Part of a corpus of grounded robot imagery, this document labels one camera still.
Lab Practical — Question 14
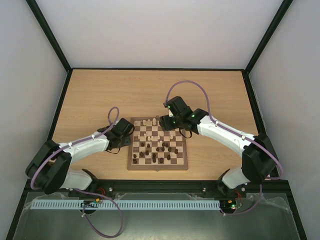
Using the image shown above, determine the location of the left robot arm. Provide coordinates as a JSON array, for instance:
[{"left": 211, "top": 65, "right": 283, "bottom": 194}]
[{"left": 25, "top": 118, "right": 135, "bottom": 195}]

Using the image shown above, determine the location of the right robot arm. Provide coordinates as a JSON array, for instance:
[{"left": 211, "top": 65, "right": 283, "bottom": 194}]
[{"left": 159, "top": 96, "right": 278, "bottom": 196}]

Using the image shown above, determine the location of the wooden chess board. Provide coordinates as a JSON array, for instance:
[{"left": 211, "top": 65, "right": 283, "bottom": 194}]
[{"left": 127, "top": 117, "right": 189, "bottom": 171}]

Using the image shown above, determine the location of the black king piece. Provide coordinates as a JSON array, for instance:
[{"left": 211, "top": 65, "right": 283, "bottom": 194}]
[{"left": 152, "top": 153, "right": 157, "bottom": 163}]

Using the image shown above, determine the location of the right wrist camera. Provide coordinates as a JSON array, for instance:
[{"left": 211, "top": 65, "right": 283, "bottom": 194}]
[{"left": 163, "top": 96, "right": 192, "bottom": 117}]

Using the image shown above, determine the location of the light blue cable duct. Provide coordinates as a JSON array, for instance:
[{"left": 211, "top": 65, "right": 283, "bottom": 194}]
[{"left": 30, "top": 199, "right": 221, "bottom": 211}]

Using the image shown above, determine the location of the black aluminium frame rail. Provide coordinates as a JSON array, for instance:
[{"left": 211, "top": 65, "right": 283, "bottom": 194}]
[{"left": 23, "top": 178, "right": 291, "bottom": 198}]

